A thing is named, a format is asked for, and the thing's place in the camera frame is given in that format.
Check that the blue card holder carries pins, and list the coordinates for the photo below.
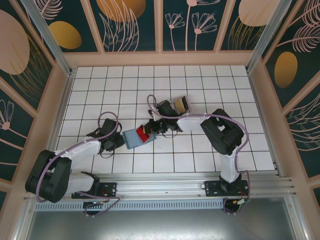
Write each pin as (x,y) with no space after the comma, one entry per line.
(131,140)

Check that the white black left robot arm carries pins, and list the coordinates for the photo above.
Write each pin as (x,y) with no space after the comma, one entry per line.
(85,150)

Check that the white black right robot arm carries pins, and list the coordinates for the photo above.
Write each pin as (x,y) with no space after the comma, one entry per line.
(190,123)

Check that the grey metal panel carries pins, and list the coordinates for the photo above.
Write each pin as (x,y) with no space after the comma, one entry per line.
(160,225)

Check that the green circuit board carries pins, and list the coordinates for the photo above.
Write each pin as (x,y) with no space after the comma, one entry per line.
(241,202)

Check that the aluminium side rail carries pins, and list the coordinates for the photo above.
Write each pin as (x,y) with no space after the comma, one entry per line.
(265,125)
(65,96)

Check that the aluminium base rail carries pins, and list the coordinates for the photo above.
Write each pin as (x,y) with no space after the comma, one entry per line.
(160,186)

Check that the aluminium corner post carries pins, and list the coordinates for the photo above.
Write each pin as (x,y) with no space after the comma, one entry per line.
(51,37)
(269,37)

